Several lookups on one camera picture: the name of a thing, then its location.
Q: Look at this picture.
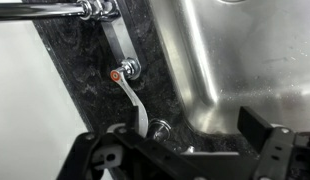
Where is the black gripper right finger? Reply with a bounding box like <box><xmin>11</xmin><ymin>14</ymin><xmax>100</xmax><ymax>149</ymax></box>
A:
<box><xmin>237</xmin><ymin>106</ymin><xmax>310</xmax><ymax>180</ymax></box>

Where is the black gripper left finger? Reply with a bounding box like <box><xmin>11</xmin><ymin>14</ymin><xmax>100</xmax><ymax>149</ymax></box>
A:
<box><xmin>56</xmin><ymin>105</ymin><xmax>183</xmax><ymax>180</ymax></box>

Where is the chrome faucet handle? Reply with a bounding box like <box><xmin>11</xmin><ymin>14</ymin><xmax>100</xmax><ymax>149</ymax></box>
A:
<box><xmin>109</xmin><ymin>57</ymin><xmax>150</xmax><ymax>138</ymax></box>

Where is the chrome faucet spout and base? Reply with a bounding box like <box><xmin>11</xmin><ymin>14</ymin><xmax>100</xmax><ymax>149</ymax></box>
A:
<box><xmin>0</xmin><ymin>0</ymin><xmax>143</xmax><ymax>68</ymax></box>

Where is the round chrome deck cap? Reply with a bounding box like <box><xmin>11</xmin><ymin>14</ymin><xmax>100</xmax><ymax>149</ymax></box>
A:
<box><xmin>148</xmin><ymin>117</ymin><xmax>172</xmax><ymax>142</ymax></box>

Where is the stainless steel sink basin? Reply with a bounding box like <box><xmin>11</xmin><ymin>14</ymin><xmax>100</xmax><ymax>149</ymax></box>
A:
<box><xmin>146</xmin><ymin>0</ymin><xmax>310</xmax><ymax>135</ymax></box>

